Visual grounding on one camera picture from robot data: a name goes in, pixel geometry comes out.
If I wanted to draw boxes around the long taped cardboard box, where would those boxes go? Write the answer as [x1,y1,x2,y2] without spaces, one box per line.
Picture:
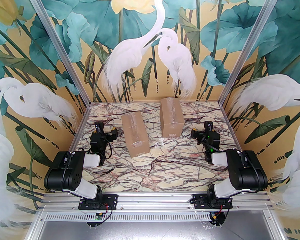
[121,112,150,158]

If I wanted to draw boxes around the short taped cardboard box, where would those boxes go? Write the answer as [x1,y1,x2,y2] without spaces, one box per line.
[159,97,185,138]

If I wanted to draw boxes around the clear tape scrap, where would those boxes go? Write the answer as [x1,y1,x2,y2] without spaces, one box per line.
[150,138,166,149]

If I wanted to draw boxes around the perforated metal tray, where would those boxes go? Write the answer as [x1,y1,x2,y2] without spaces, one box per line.
[27,210,287,240]

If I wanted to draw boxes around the aluminium side rail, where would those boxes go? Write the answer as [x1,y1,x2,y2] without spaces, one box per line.
[218,103,244,154]
[65,103,92,154]

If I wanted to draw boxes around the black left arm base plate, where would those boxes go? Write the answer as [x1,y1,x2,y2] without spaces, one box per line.
[78,193,118,211]

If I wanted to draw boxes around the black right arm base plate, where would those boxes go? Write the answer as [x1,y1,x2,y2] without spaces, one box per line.
[190,193,233,209]

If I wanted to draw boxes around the aluminium cross rail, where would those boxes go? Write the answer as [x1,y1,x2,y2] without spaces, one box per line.
[39,193,272,212]

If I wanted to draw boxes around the aluminium corner post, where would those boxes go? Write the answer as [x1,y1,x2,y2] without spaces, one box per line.
[22,0,92,105]
[218,0,287,106]

